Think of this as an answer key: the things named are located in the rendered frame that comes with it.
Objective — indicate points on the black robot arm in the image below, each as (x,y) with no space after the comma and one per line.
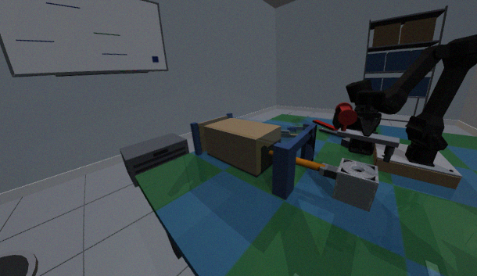
(425,129)

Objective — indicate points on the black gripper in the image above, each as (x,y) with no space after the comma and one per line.
(367,120)

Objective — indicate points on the red rectangular bar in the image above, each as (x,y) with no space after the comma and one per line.
(323,124)

